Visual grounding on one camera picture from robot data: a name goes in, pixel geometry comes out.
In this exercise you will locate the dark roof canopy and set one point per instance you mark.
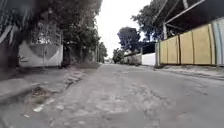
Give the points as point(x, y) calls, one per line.
point(190, 13)

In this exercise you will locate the grey cracked asphalt road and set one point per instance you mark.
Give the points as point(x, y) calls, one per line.
point(133, 96)

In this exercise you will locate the row of dark trees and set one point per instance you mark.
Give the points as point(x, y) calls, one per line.
point(73, 30)

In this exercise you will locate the white painted wall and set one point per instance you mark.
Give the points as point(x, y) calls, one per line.
point(40, 55)

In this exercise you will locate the round dark tree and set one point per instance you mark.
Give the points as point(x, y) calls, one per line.
point(128, 38)

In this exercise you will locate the small dark tree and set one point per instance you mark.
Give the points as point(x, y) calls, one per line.
point(117, 55)

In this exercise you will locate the grey concrete pavement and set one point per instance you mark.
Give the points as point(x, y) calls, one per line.
point(23, 83)

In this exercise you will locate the tall dark tree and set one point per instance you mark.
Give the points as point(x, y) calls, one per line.
point(148, 20)

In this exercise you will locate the yellow panel fence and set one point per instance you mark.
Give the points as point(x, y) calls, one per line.
point(191, 46)

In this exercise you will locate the white low wall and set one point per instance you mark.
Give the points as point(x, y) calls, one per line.
point(148, 59)

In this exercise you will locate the grey raised kerb pavement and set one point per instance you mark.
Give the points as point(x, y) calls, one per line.
point(196, 70)

